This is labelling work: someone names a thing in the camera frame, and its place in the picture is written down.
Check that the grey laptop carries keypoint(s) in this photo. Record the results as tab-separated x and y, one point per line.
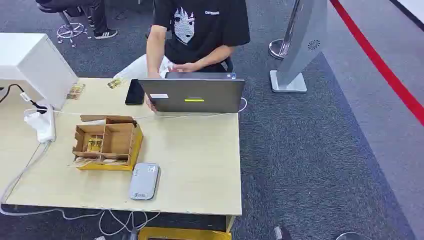
195	94

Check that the pale wooden desk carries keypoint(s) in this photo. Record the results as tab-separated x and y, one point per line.
139	155

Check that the black smartphone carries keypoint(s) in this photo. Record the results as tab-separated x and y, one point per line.
134	92

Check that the person in black shirt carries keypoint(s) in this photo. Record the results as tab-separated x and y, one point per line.
202	33

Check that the grey card reader device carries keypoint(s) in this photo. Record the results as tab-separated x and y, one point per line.
144	181

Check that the chrome stanchion base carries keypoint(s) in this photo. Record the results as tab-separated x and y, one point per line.
277	49

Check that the wooden card box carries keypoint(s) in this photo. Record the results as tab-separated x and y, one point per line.
112	144

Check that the small card with printed picture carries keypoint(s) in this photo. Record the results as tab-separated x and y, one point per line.
115	83

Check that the grey standing kiosk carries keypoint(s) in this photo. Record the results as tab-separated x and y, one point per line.
299	46

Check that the yellow box under desk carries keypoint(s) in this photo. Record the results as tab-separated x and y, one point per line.
184	234

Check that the card inside wooden box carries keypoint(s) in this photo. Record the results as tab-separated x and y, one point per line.
94	144

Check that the person with black shoes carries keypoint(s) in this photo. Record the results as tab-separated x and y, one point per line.
89	16

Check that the white power strip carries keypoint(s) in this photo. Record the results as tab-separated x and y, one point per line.
45	126

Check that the office chair base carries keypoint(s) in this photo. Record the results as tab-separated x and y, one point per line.
70	30

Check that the red floor tape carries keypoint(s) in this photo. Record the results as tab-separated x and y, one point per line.
381	64

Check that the white cabinet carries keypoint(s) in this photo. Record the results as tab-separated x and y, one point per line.
33	63

